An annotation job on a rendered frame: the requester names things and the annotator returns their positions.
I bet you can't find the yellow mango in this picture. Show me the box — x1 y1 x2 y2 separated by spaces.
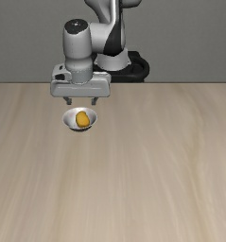
75 111 90 129

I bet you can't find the white bowl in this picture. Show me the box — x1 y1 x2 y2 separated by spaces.
61 107 98 132

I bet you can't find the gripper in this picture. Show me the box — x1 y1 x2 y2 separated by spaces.
49 62 113 106

